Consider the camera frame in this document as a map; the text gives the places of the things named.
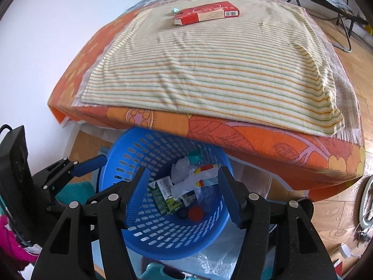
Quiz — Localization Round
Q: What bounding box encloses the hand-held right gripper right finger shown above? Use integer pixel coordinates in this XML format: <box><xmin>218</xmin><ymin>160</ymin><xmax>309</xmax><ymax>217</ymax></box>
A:
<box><xmin>217</xmin><ymin>166</ymin><xmax>335</xmax><ymax>280</ymax></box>

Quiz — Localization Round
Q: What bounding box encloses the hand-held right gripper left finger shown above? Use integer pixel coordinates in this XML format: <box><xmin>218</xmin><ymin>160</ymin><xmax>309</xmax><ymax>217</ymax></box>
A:
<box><xmin>31</xmin><ymin>167</ymin><xmax>150</xmax><ymax>280</ymax></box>

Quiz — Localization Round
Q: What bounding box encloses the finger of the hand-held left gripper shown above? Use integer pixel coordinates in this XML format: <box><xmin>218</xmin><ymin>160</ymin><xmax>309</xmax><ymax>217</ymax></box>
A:
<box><xmin>44</xmin><ymin>155</ymin><xmax>108</xmax><ymax>191</ymax></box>
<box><xmin>48</xmin><ymin>184</ymin><xmax>129</xmax><ymax>212</ymax></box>

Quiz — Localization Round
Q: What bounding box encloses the clear plastic bag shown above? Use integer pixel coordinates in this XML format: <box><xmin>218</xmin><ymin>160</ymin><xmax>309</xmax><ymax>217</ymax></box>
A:
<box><xmin>194</xmin><ymin>185</ymin><xmax>222</xmax><ymax>211</ymax></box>

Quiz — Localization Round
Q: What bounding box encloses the green white carton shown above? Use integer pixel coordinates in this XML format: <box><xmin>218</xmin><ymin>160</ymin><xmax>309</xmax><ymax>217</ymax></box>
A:
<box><xmin>149</xmin><ymin>176</ymin><xmax>183</xmax><ymax>215</ymax></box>

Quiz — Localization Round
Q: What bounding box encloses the white box with colourful print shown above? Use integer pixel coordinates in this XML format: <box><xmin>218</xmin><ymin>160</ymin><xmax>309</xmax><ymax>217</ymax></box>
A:
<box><xmin>194</xmin><ymin>163</ymin><xmax>220</xmax><ymax>188</ymax></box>

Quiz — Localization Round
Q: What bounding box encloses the red round lid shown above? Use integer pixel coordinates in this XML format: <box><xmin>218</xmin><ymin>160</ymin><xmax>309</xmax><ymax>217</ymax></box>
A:
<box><xmin>188</xmin><ymin>206</ymin><xmax>205</xmax><ymax>221</ymax></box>

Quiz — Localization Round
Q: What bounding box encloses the blue plastic basket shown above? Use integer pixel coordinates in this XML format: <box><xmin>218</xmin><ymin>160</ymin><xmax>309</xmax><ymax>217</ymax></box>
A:
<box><xmin>97</xmin><ymin>127</ymin><xmax>235</xmax><ymax>261</ymax></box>

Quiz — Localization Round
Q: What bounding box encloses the white tissue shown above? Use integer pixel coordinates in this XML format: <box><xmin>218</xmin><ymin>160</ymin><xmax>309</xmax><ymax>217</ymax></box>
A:
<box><xmin>170</xmin><ymin>157</ymin><xmax>199</xmax><ymax>199</ymax></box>

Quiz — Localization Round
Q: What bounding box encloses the teal wrapper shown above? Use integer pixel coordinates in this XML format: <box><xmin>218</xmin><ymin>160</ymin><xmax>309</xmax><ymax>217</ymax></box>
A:
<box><xmin>188</xmin><ymin>149</ymin><xmax>202</xmax><ymax>164</ymax></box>

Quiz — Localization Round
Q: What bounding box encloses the person's left forearm pink sleeve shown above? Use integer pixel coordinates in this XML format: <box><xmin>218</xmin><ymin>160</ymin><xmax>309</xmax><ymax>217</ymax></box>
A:
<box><xmin>0</xmin><ymin>210</ymin><xmax>36</xmax><ymax>267</ymax></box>

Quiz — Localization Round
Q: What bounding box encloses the teal cloth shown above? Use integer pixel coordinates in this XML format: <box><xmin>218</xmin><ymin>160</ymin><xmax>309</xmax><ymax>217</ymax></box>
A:
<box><xmin>55</xmin><ymin>181</ymin><xmax>97</xmax><ymax>204</ymax></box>

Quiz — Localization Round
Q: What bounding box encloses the orange printed blanket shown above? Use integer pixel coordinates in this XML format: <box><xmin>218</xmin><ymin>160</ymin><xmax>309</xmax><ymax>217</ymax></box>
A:
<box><xmin>48</xmin><ymin>0</ymin><xmax>366</xmax><ymax>202</ymax></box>

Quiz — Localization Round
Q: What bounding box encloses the large clear plastic sheet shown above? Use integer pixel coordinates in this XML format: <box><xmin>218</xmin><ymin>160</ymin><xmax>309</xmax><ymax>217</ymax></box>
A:
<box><xmin>186</xmin><ymin>152</ymin><xmax>279</xmax><ymax>280</ymax></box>

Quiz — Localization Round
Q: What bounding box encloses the teal plastic container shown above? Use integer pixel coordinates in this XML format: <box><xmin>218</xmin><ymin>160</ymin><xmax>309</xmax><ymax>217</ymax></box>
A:
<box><xmin>138</xmin><ymin>262</ymin><xmax>187</xmax><ymax>280</ymax></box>

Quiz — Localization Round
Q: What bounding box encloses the small white round device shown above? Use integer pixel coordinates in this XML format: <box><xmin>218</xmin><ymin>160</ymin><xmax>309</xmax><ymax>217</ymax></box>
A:
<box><xmin>339</xmin><ymin>243</ymin><xmax>354</xmax><ymax>259</ymax></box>

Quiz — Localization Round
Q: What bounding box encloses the striped towel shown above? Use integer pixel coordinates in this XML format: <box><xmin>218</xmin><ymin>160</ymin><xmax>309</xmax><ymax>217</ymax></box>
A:
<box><xmin>80</xmin><ymin>0</ymin><xmax>345</xmax><ymax>137</ymax></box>

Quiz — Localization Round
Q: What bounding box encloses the red flat box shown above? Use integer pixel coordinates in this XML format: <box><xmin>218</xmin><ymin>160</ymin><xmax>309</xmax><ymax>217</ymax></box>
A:
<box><xmin>173</xmin><ymin>1</ymin><xmax>240</xmax><ymax>26</ymax></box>

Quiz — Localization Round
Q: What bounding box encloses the black folding chair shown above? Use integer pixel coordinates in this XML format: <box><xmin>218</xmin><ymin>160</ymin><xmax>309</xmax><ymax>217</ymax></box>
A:
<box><xmin>287</xmin><ymin>0</ymin><xmax>368</xmax><ymax>53</ymax></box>

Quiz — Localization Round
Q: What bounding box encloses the white ring light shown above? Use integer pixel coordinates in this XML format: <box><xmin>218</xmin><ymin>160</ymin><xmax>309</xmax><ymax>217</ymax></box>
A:
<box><xmin>353</xmin><ymin>175</ymin><xmax>373</xmax><ymax>231</ymax></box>

